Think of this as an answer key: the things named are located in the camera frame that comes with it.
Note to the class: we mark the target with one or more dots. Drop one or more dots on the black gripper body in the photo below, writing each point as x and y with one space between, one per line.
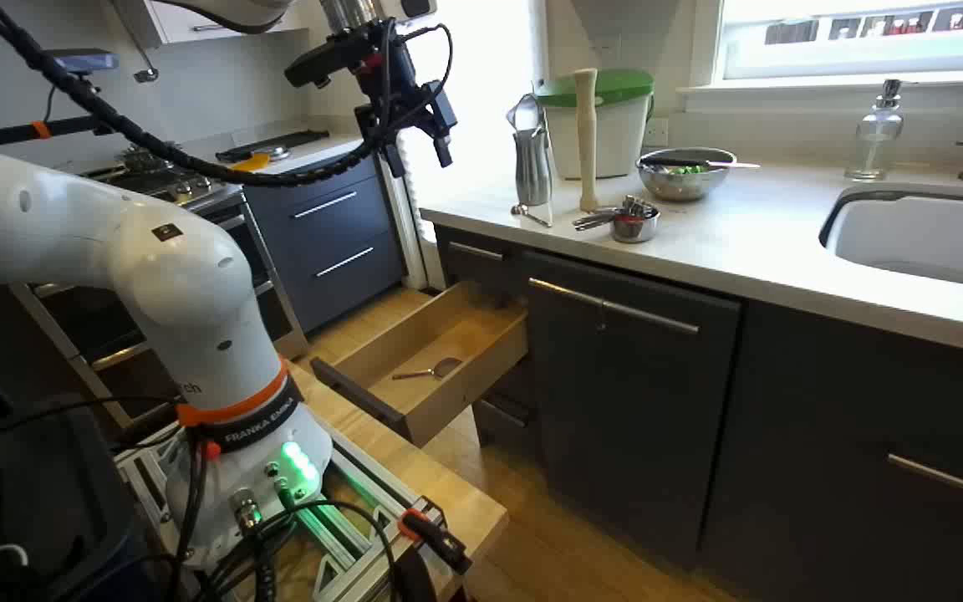
391 80

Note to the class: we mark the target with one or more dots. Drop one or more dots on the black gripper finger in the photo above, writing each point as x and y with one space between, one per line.
438 122
390 151

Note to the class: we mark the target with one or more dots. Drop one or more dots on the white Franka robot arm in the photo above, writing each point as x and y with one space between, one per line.
147 279

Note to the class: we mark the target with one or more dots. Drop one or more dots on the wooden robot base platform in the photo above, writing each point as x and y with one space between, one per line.
427 473

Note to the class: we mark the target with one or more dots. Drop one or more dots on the silver tin cup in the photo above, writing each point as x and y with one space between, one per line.
533 170

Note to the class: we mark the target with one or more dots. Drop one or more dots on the silver metal bowl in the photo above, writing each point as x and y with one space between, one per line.
682 181

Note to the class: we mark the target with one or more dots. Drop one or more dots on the blue grey drawer unit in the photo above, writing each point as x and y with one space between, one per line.
331 238

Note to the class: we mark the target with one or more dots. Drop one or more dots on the silver measuring spoons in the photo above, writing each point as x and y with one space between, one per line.
531 217

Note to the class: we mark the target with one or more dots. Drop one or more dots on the dark small drawer front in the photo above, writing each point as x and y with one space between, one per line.
475 264

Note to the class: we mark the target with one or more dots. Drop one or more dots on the small dark object on counter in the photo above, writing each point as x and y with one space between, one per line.
637 224

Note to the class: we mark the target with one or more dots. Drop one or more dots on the open wooden drawer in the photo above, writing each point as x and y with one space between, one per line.
427 387

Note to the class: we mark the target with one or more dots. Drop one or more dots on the black kitchen range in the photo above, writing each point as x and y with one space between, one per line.
67 323

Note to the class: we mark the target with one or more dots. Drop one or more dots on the orange black clamp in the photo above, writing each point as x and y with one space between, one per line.
432 537

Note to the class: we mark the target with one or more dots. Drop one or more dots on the clear glass soap dispenser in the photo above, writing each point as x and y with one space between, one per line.
874 138

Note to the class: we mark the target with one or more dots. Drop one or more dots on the white kitchen sink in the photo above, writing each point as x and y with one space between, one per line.
928 238

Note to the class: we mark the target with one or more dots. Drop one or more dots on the black storage bin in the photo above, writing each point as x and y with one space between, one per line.
24 502

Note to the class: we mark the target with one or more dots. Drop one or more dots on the dark sink cabinet door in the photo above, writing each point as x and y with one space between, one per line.
860 491

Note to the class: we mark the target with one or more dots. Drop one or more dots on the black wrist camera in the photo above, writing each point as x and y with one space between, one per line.
318 62

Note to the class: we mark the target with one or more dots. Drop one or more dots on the grey camera on stand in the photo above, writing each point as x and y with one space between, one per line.
78 62

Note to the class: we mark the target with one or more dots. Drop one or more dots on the white window frame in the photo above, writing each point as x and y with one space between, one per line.
860 52

